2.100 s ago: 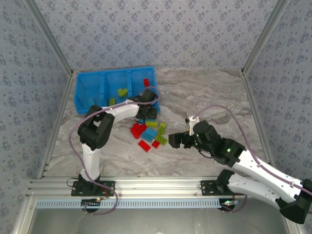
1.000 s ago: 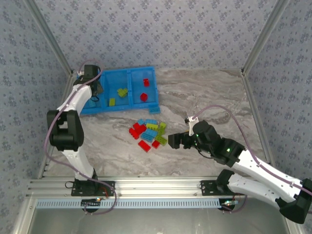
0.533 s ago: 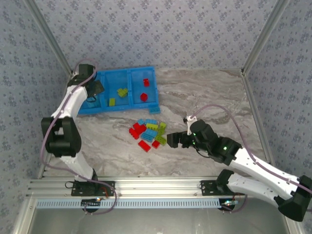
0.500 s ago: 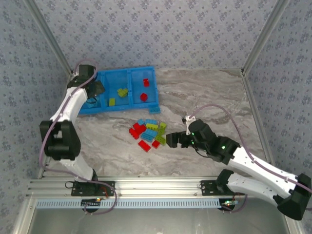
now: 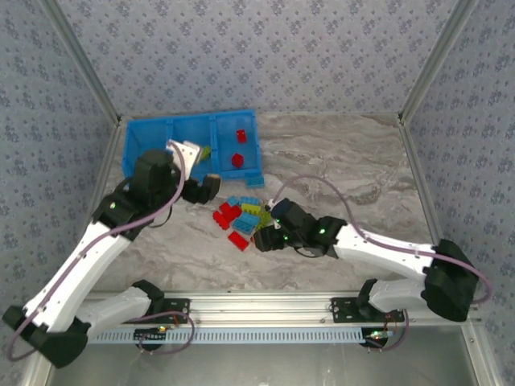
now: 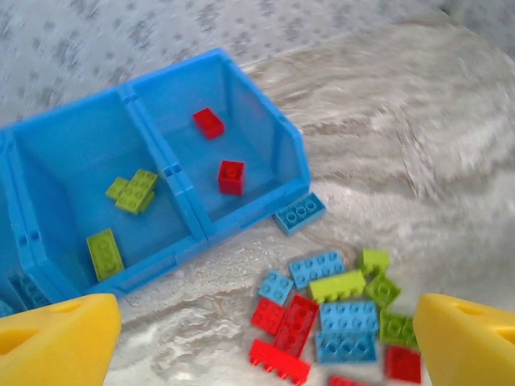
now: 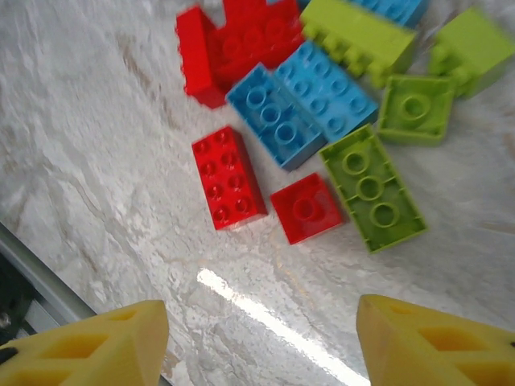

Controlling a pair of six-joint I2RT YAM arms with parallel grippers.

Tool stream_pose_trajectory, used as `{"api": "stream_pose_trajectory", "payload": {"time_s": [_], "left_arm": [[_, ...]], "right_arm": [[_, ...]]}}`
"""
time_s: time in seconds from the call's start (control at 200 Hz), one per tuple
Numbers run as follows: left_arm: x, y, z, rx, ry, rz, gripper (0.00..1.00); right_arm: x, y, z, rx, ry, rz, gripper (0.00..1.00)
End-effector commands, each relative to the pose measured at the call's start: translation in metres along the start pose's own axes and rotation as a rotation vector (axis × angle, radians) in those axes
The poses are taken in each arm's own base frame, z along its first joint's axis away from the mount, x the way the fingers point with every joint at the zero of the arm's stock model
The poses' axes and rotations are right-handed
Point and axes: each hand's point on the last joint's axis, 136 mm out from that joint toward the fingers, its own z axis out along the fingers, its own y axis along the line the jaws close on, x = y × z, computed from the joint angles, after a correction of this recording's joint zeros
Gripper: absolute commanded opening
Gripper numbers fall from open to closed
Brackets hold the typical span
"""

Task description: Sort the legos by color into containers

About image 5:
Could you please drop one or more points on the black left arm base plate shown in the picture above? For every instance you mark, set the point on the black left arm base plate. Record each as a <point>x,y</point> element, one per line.
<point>183,305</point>

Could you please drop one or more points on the aluminium corner post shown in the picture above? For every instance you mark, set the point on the aluminium corner post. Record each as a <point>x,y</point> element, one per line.
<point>83,60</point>
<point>436,60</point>

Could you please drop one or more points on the aluminium base frame rail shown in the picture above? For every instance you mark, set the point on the aluminium base frame rail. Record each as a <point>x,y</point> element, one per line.
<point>261,307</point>

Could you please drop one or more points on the aluminium wall-side frame rail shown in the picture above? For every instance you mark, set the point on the aluminium wall-side frame rail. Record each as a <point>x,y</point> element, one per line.
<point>330,114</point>

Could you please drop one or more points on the blue three-compartment plastic bin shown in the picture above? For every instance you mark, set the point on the blue three-compartment plastic bin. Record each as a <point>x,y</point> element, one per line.
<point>189,128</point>

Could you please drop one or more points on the green lego brick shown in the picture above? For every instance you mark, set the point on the green lego brick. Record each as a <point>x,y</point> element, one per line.
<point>251,208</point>
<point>205,152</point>
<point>265,211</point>
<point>262,221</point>

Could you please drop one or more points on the grey metal lower panel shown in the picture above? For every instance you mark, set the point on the grey metal lower panel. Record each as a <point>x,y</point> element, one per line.
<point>261,366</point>

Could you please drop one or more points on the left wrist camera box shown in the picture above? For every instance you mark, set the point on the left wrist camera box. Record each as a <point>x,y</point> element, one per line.
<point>185,154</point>

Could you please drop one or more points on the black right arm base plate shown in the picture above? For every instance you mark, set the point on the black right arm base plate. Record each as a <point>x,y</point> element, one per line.
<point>342,311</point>

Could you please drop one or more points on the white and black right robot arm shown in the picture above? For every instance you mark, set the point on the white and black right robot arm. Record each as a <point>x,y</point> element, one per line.
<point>382,249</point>

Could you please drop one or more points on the small black controller board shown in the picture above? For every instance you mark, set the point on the small black controller board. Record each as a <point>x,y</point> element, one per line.
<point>151,335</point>
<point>376,337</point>

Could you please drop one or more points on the aluminium side frame rail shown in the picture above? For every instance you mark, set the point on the aluminium side frame rail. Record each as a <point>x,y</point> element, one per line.
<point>102,173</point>
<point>416,161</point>

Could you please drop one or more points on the small blue lego brick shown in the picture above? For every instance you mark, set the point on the small blue lego brick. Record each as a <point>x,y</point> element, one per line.
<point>232,200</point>

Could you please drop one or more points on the aluminium lower frame rail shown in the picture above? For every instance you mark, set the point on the aluminium lower frame rail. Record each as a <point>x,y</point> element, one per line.
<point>36,379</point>
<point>480,358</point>

